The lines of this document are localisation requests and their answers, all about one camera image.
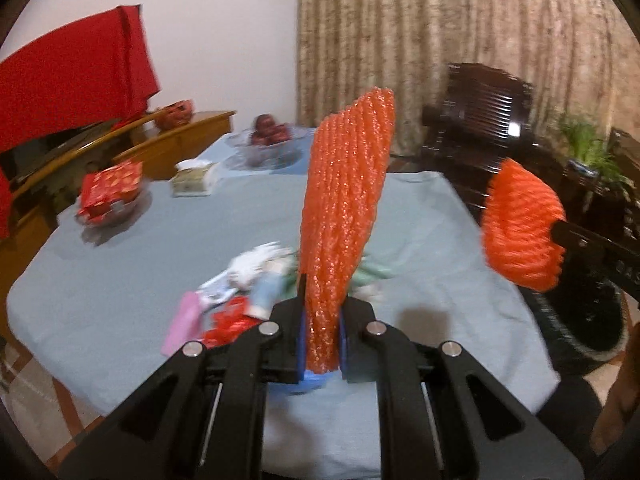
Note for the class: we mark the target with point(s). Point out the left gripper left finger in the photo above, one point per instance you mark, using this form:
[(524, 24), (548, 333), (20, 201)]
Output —
[(201, 414)]

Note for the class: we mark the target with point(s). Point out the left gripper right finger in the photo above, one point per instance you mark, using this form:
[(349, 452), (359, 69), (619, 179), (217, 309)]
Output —
[(441, 414)]

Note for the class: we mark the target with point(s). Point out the blue plastic bag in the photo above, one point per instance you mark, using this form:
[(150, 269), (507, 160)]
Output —
[(309, 382)]

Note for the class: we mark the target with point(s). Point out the green rubber glove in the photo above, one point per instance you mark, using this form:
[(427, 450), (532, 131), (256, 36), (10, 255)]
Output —
[(369, 273)]

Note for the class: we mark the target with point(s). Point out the orange foam fruit net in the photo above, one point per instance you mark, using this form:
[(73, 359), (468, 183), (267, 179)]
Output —
[(347, 169)]

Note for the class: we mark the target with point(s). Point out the black trash bin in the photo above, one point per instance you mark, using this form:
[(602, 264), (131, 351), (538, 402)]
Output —
[(583, 321)]

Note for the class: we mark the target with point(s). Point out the red plastic bag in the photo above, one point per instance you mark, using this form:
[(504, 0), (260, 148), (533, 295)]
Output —
[(228, 323)]

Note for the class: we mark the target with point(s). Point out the green potted plant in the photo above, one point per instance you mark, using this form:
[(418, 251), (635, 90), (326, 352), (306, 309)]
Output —
[(586, 146)]

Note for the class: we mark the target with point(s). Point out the white printed wrapper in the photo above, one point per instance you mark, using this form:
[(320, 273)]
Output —
[(216, 291)]

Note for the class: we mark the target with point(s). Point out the blue paper cup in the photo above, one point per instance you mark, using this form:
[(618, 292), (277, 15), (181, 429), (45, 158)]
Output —
[(264, 294)]

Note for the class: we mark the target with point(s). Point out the grey-blue tablecloth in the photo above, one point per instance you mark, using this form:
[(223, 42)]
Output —
[(94, 309)]

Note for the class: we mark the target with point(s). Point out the white crumpled tissue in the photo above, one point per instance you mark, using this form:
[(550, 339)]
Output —
[(244, 269)]

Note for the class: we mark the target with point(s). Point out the dark wooden chair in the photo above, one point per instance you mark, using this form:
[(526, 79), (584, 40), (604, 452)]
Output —
[(483, 119)]

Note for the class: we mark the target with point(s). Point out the glass dish under packet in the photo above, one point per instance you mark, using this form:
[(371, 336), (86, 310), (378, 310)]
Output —
[(118, 212)]

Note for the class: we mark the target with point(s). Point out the tissue box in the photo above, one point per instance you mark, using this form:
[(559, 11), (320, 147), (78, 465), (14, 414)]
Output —
[(194, 178)]

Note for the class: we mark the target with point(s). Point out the red snack packet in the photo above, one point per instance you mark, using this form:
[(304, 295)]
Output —
[(120, 182)]

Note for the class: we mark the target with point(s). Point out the light blue side cloth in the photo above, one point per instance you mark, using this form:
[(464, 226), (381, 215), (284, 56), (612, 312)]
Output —
[(220, 152)]

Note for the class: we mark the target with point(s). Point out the glass fruit bowl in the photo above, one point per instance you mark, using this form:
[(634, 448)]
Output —
[(252, 157)]

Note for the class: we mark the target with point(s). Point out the wooden sideboard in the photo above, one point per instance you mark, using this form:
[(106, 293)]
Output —
[(37, 199)]

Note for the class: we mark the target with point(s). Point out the dark red fruit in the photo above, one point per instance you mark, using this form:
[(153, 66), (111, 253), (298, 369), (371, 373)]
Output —
[(268, 132)]

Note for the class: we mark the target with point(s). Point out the red crumpled bag on sideboard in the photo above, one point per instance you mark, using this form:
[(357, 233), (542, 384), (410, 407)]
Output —
[(174, 115)]

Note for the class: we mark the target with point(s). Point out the beige patterned curtain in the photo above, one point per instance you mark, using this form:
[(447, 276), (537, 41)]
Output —
[(580, 56)]

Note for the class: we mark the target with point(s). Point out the red cloth cover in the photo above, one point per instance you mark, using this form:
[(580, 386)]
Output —
[(92, 70)]

